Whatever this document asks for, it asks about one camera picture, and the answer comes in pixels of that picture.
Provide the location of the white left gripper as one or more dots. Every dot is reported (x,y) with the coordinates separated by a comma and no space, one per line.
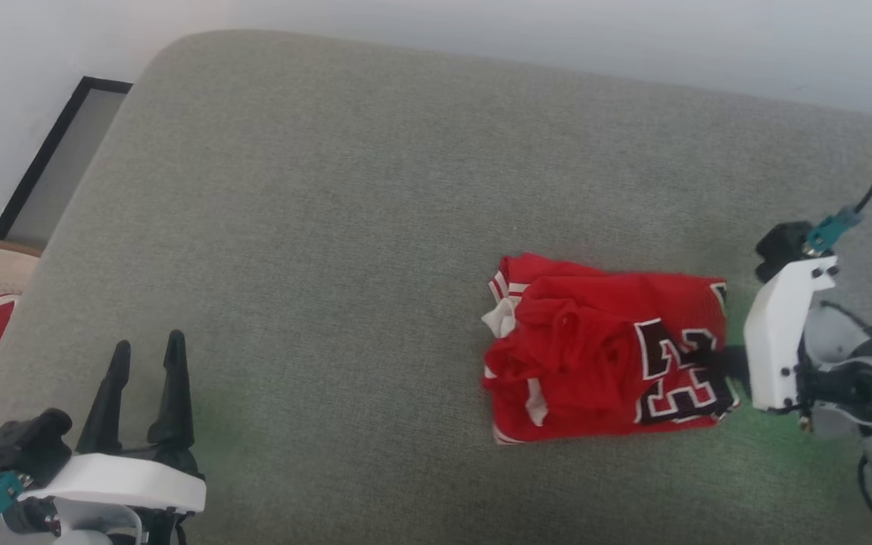
(118,481)

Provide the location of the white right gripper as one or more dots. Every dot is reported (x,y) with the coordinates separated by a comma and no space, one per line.
(777,341)

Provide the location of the red and white basketball jersey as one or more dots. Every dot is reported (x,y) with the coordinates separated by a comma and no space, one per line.
(580,356)

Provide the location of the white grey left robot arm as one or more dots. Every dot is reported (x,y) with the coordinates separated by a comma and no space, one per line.
(88,526)

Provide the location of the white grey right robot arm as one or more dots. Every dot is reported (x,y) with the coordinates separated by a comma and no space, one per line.
(871,393)

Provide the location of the black framed grey panel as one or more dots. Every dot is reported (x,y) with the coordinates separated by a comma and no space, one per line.
(57,159)

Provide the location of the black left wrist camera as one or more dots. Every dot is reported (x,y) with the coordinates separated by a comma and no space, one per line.
(23,446)

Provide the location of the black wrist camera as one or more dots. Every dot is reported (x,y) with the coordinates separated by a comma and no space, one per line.
(23,446)
(783,246)

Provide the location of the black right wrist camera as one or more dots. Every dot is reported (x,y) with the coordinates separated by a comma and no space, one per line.
(783,246)

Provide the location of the teal right camera connector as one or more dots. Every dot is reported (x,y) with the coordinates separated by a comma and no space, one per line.
(833,229)

